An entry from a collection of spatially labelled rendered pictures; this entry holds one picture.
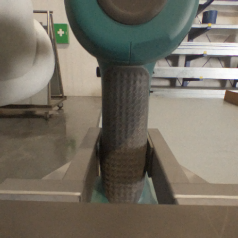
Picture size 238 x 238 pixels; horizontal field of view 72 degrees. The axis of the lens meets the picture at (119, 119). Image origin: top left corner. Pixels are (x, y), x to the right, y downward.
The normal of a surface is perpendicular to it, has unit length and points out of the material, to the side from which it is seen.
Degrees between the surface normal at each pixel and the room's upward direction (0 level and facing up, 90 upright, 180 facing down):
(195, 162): 0
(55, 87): 102
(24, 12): 86
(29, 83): 119
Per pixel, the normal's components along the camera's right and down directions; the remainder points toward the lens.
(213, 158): 0.02, -0.96
